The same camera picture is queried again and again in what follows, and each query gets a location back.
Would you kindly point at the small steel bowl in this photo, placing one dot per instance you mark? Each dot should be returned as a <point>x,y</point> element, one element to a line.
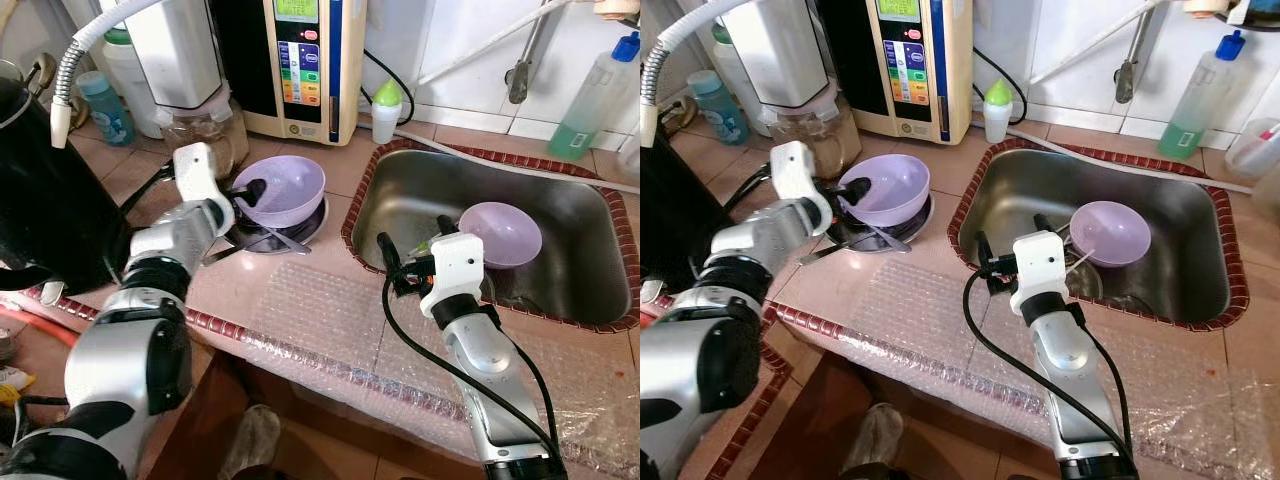
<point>510,287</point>
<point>1115,288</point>

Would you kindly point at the small white bottle green cap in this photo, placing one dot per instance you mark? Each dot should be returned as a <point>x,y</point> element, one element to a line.
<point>386,118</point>
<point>997,118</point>

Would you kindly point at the dark robot leg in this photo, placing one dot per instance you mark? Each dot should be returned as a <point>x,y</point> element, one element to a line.
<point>868,472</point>

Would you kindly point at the green soap bottle blue cap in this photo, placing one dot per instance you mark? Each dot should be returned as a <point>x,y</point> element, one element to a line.
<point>590,110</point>
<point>1198,108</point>

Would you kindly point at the cream wall tap fitting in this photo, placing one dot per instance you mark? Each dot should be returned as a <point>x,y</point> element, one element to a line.
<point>615,7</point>
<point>1215,8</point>

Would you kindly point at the clear plastic container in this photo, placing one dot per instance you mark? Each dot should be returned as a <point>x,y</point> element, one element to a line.
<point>630,158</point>
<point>1258,148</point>

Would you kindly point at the yellow crumpled item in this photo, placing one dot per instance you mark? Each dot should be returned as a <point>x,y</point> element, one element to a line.
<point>15,378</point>

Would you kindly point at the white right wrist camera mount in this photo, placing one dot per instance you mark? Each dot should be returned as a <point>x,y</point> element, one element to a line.
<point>1040,262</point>
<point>455,265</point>

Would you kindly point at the teal plastic bottle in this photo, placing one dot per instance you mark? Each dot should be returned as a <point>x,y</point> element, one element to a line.
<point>718,112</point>
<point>105,115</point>

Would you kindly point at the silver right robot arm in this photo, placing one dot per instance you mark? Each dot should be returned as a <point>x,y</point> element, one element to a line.
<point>1065,370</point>
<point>490,370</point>

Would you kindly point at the cream water ionizer appliance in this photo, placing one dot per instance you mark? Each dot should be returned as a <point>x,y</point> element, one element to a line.
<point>300,70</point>
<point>905,70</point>

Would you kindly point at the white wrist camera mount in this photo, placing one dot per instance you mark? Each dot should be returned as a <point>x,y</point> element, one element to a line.
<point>455,265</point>
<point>798,172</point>
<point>1040,262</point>
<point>200,175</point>

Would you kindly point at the white water filter unit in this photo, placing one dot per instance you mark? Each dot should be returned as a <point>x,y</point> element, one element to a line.
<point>175,50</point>
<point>785,50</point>

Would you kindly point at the large white bottle green cap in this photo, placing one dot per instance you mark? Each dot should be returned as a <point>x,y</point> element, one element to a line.
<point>735,70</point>
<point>130,80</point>

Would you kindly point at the purple plastic bowl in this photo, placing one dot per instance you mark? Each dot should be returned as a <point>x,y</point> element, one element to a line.
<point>898,188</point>
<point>1112,232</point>
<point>295,190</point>
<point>505,235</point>

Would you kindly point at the black electric kettle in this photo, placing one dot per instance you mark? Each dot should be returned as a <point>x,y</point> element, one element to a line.
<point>50,200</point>
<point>680,220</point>

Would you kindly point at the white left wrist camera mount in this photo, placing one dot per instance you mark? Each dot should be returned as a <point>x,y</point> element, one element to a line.
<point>200,175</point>
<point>798,172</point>

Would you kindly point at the stainless steel sink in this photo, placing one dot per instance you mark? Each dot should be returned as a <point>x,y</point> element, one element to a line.
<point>400,205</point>
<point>1185,230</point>

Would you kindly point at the grey metal faucet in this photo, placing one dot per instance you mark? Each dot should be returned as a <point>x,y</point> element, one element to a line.
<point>520,80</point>
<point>1130,78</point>

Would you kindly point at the clear bubble wrap sheet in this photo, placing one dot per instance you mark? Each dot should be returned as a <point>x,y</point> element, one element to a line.
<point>320,320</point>
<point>920,320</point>

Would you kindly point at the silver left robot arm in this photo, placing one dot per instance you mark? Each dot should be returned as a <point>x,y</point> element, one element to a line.
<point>120,350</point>
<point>700,350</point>

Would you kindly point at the glass jar with brown powder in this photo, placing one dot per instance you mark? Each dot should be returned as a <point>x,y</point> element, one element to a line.
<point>205,128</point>
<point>835,125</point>

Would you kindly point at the white slanted wall pipe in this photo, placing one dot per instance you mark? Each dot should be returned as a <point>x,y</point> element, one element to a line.
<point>500,45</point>
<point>1110,42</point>

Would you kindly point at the flat metal utensil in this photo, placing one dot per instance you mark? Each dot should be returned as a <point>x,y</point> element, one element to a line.
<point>880,238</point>
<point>285,241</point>

